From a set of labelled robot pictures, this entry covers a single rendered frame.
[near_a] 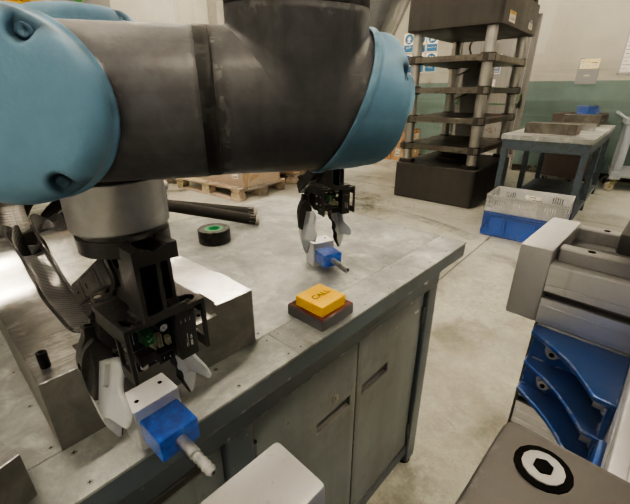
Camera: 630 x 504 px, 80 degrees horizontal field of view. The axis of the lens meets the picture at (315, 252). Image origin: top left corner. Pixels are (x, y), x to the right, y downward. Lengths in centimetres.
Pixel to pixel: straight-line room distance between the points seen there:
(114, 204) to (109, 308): 10
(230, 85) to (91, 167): 7
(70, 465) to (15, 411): 13
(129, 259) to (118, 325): 6
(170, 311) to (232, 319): 22
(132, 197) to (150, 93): 13
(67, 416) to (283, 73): 41
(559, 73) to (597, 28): 61
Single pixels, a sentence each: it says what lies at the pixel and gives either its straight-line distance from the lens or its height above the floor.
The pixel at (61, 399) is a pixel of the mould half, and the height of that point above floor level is 86.
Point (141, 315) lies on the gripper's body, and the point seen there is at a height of 99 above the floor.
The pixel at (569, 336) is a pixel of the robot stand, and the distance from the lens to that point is 51.
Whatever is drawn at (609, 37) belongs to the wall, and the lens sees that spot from 670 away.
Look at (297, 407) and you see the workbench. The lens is 75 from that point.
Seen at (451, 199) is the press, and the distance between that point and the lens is 438.
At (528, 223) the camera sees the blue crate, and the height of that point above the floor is 17.
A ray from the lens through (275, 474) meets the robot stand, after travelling 19.
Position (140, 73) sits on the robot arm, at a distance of 19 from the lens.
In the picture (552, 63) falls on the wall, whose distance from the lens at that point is 677.
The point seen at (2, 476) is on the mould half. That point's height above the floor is 85.
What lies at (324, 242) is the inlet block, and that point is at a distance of 80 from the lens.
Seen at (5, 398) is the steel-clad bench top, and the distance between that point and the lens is 63.
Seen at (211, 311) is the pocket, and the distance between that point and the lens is 54.
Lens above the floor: 115
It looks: 23 degrees down
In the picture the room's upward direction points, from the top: straight up
